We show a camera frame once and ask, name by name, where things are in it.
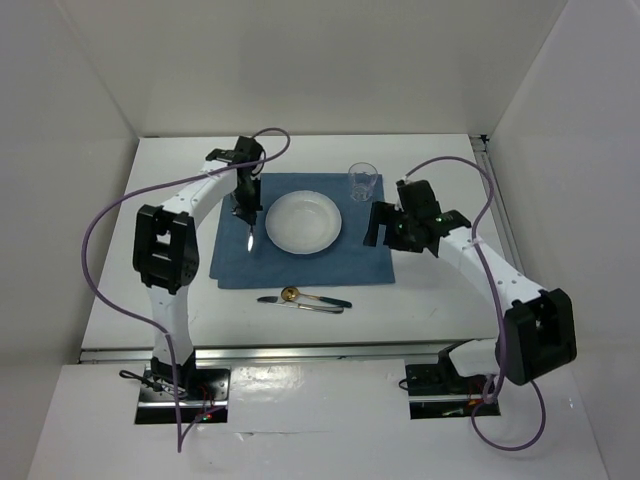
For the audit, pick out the clear glass bowl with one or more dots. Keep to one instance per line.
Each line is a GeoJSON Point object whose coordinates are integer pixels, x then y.
{"type": "Point", "coordinates": [303, 222]}

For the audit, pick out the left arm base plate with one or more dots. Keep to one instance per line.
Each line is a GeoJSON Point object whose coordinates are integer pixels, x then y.
{"type": "Point", "coordinates": [206, 402]}

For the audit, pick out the gold spoon teal handle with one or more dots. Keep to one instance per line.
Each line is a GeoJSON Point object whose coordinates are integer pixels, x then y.
{"type": "Point", "coordinates": [292, 293]}

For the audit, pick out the clear plastic cup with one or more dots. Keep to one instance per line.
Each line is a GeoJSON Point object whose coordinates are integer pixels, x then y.
{"type": "Point", "coordinates": [362, 177]}

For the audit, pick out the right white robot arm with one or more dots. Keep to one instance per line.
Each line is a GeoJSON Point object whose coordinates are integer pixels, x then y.
{"type": "Point", "coordinates": [536, 326]}

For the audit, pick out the aluminium front rail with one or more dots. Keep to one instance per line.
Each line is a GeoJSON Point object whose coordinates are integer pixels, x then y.
{"type": "Point", "coordinates": [318, 352]}

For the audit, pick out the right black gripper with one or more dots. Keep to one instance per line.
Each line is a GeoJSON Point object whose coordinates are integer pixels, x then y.
{"type": "Point", "coordinates": [385, 213]}

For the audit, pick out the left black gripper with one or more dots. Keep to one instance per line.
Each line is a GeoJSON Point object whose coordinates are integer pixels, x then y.
{"type": "Point", "coordinates": [247, 211]}

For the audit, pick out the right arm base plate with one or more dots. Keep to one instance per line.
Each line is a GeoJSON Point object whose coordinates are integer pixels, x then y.
{"type": "Point", "coordinates": [438, 392]}

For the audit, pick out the blue cloth napkin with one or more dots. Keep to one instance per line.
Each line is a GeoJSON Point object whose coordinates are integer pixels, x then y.
{"type": "Point", "coordinates": [346, 262]}

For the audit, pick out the silver fork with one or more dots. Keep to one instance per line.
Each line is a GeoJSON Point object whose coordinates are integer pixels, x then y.
{"type": "Point", "coordinates": [251, 237]}

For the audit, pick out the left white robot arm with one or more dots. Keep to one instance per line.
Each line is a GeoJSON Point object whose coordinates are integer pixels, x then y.
{"type": "Point", "coordinates": [166, 253]}

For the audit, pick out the silver table knife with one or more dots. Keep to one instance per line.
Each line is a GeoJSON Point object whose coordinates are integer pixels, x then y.
{"type": "Point", "coordinates": [273, 300]}

